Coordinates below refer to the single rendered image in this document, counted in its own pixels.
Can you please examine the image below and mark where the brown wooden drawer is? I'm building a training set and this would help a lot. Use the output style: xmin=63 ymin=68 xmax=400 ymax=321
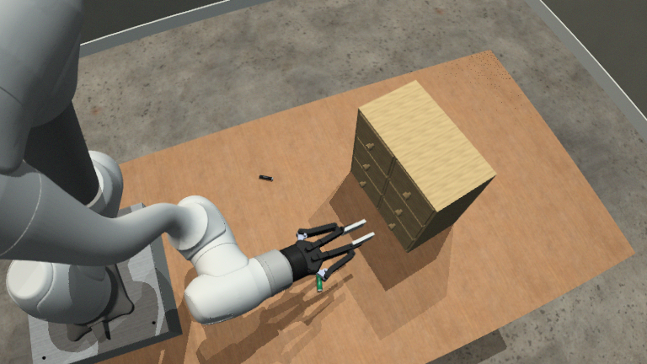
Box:
xmin=356 ymin=113 xmax=394 ymax=176
xmin=355 ymin=137 xmax=388 ymax=193
xmin=352 ymin=157 xmax=382 ymax=208
xmin=384 ymin=181 xmax=423 ymax=239
xmin=390 ymin=160 xmax=435 ymax=226
xmin=379 ymin=198 xmax=414 ymax=250

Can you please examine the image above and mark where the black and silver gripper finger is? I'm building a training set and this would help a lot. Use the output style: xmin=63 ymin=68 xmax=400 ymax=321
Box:
xmin=311 ymin=232 xmax=375 ymax=281
xmin=296 ymin=219 xmax=366 ymax=252

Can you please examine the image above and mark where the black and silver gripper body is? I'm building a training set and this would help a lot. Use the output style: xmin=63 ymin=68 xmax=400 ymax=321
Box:
xmin=279 ymin=239 xmax=324 ymax=282

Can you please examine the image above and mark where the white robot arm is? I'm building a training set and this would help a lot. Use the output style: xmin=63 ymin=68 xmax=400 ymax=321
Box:
xmin=0 ymin=0 xmax=293 ymax=343

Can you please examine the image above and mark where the tall wooden chest of drawers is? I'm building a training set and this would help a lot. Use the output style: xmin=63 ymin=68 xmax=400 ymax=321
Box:
xmin=350 ymin=80 xmax=497 ymax=253

